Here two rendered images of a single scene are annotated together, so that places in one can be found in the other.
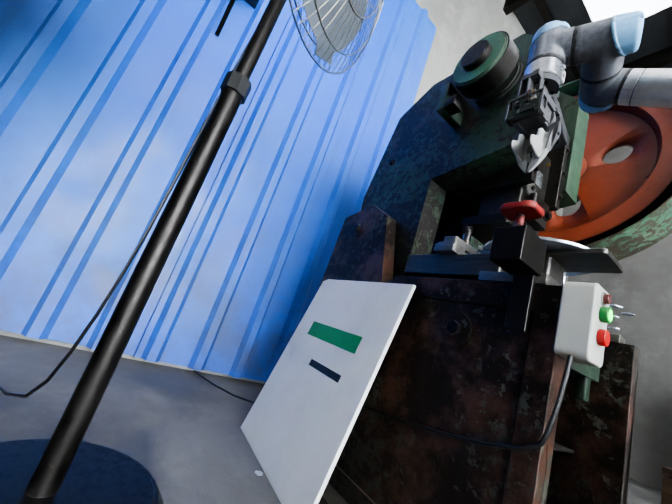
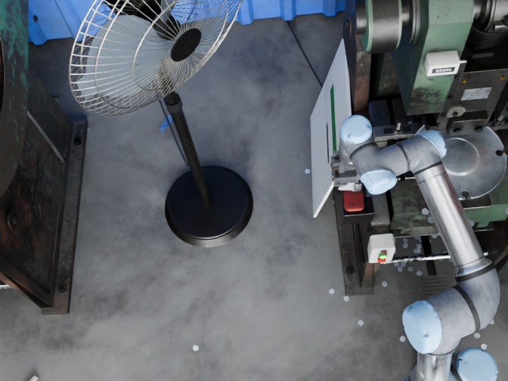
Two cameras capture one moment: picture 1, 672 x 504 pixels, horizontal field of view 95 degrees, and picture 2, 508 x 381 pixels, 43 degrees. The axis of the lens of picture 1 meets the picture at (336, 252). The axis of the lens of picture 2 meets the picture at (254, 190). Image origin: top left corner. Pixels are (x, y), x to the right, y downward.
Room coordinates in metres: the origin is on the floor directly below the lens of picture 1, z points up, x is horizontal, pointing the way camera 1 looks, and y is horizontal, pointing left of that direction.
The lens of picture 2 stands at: (-0.23, -0.57, 2.59)
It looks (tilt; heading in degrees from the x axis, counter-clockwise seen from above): 65 degrees down; 38
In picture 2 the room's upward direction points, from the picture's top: 10 degrees counter-clockwise
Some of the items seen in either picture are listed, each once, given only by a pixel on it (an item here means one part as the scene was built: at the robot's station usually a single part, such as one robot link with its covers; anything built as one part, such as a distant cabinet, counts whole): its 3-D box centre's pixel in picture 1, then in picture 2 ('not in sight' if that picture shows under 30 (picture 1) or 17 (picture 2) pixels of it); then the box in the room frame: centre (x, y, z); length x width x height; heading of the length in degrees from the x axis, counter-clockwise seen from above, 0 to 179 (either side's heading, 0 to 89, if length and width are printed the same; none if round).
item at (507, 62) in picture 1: (481, 79); (388, 11); (0.82, -0.27, 1.31); 0.22 x 0.12 x 0.22; 32
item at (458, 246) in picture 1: (463, 244); (394, 130); (0.85, -0.35, 0.76); 0.17 x 0.06 x 0.10; 122
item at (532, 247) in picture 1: (513, 276); (356, 216); (0.57, -0.35, 0.62); 0.10 x 0.06 x 0.20; 122
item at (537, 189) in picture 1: (521, 186); (470, 85); (0.90, -0.51, 1.04); 0.17 x 0.15 x 0.30; 32
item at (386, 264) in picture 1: (378, 330); (352, 141); (0.91, -0.19, 0.45); 0.92 x 0.12 x 0.90; 32
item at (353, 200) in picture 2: (518, 224); (352, 204); (0.56, -0.33, 0.72); 0.07 x 0.06 x 0.08; 32
